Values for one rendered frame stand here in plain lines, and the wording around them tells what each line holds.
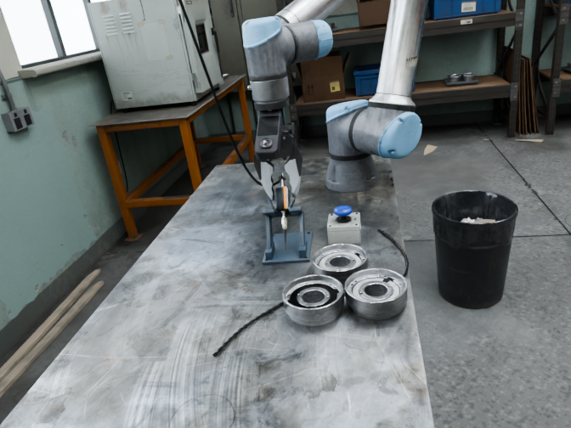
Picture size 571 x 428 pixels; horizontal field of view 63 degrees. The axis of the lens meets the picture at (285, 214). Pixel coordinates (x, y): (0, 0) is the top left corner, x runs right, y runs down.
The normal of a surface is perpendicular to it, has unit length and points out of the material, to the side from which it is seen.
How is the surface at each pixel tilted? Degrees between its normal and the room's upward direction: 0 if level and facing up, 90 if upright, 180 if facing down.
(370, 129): 72
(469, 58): 90
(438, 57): 90
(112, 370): 0
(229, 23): 90
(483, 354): 0
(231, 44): 90
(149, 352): 0
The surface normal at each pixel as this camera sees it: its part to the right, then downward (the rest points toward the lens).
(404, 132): 0.58, 0.38
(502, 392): -0.12, -0.90
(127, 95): -0.15, 0.43
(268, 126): -0.14, -0.57
